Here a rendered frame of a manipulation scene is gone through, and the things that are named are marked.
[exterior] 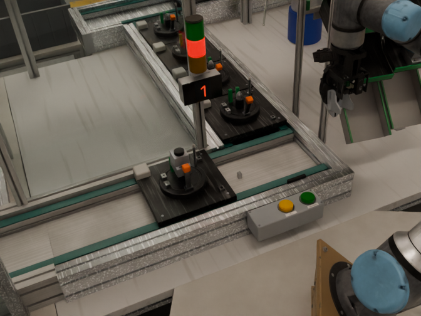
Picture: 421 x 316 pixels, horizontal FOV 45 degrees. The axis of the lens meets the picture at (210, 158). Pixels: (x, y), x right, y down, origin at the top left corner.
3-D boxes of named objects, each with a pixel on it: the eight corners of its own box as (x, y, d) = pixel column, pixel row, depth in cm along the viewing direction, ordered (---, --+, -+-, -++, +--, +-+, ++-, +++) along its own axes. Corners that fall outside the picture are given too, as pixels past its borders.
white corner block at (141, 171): (152, 180, 156) (150, 170, 154) (138, 185, 155) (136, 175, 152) (147, 171, 160) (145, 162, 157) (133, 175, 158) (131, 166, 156)
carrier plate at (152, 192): (237, 200, 147) (237, 195, 146) (158, 227, 141) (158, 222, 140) (205, 153, 165) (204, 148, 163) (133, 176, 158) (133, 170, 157)
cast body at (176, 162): (192, 173, 146) (190, 154, 142) (178, 177, 145) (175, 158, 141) (181, 156, 152) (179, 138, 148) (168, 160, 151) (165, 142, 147)
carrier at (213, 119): (286, 124, 174) (288, 93, 166) (222, 145, 168) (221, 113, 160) (254, 91, 192) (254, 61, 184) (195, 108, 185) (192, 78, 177)
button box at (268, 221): (322, 217, 147) (324, 202, 143) (258, 242, 141) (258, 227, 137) (310, 202, 152) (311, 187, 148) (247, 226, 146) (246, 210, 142)
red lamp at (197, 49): (208, 55, 140) (207, 39, 137) (192, 59, 139) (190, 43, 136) (201, 47, 144) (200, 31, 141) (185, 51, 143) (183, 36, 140)
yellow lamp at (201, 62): (209, 71, 144) (208, 55, 141) (193, 75, 142) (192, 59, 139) (202, 63, 147) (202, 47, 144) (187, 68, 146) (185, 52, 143)
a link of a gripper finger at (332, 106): (334, 129, 126) (337, 98, 120) (321, 117, 130) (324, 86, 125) (344, 126, 127) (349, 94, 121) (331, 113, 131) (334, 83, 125)
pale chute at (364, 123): (384, 136, 160) (391, 134, 156) (346, 144, 158) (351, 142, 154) (364, 51, 162) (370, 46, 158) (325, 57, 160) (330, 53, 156)
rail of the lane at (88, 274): (350, 196, 159) (354, 169, 152) (67, 303, 135) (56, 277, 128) (340, 185, 163) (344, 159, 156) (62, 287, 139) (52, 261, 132)
